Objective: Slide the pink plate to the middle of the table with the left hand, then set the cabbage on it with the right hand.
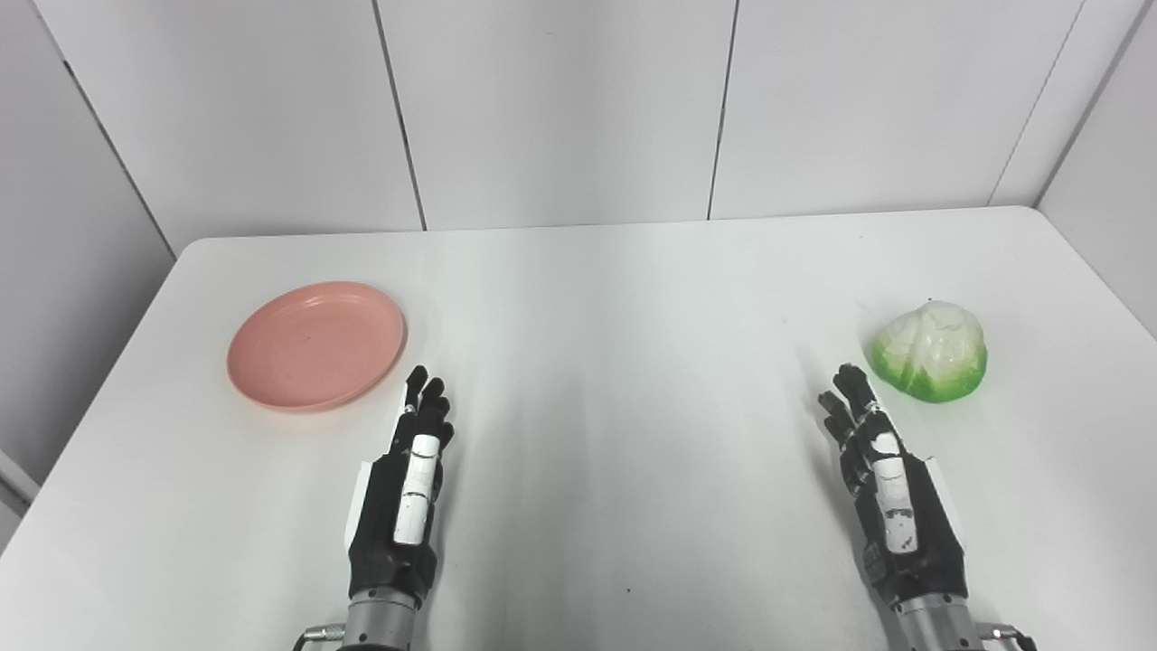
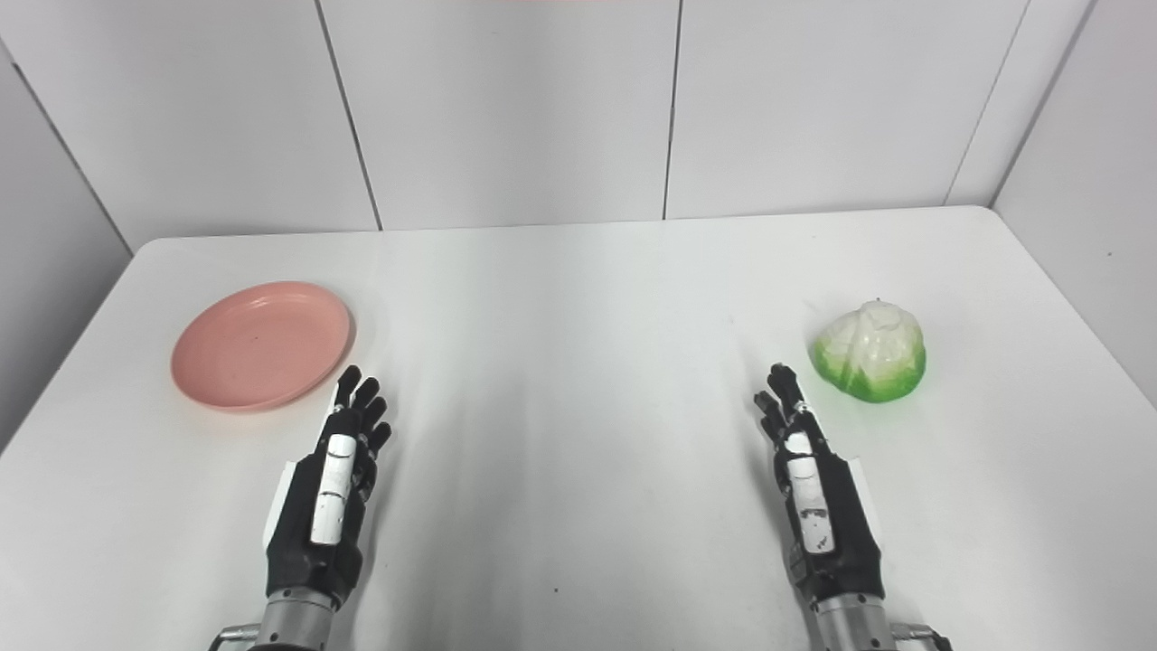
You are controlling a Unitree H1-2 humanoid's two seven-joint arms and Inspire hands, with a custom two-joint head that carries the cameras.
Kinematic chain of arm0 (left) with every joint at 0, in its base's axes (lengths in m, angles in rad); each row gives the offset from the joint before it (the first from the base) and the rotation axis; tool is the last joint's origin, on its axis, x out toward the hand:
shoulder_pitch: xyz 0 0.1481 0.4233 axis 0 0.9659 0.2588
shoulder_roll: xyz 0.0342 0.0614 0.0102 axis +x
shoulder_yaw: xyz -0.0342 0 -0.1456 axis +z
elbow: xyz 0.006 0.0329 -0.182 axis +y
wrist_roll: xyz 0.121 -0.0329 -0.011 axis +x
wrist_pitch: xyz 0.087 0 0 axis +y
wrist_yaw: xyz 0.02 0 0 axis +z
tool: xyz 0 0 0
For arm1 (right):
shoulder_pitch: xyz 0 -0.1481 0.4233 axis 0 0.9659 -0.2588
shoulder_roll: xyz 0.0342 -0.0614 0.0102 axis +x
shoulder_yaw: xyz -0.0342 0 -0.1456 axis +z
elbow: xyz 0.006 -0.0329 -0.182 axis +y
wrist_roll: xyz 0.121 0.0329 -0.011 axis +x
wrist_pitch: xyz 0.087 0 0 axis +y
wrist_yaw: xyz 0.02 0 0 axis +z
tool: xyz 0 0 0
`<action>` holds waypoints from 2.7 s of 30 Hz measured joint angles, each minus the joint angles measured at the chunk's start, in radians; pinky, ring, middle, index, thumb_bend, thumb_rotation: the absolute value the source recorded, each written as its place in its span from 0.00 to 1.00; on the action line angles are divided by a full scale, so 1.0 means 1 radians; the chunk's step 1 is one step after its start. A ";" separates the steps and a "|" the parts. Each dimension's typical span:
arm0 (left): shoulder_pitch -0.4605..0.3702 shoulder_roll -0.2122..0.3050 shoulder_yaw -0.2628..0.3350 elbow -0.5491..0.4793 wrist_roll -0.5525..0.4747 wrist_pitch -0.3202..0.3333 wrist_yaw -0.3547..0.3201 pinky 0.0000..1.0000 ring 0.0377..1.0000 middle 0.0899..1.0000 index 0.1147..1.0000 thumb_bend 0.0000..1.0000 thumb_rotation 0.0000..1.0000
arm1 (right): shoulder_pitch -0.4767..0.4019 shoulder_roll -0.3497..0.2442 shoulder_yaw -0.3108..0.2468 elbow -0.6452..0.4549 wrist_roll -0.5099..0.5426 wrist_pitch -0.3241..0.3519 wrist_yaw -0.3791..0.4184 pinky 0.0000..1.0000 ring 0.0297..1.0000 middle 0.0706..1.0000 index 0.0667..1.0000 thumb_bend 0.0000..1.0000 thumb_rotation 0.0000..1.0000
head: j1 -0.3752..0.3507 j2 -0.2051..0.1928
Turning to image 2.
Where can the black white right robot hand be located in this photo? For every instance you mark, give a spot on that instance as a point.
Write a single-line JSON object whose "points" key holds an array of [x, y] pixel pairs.
{"points": [[818, 515]]}

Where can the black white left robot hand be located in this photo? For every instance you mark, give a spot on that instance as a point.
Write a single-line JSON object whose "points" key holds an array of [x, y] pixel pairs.
{"points": [[327, 506]]}

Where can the green white cabbage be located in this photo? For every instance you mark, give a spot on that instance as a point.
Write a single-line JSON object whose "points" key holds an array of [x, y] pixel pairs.
{"points": [[872, 354]]}

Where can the pink round plate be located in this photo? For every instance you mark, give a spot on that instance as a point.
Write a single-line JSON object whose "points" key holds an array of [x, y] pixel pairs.
{"points": [[262, 345]]}

